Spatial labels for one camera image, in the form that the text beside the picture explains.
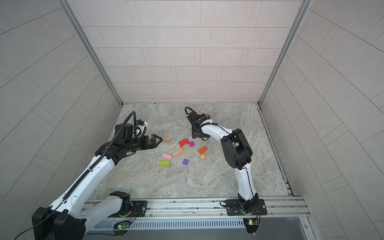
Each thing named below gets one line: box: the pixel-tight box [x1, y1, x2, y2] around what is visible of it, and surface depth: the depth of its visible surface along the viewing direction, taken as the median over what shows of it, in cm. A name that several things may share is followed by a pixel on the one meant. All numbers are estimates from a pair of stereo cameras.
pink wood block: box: [161, 153, 173, 161], surface depth 91 cm
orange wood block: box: [197, 145, 208, 155], surface depth 93 cm
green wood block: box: [159, 160, 171, 167], surface depth 87 cm
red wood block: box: [179, 138, 189, 148], surface depth 96 cm
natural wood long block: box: [172, 147, 184, 158], surface depth 92 cm
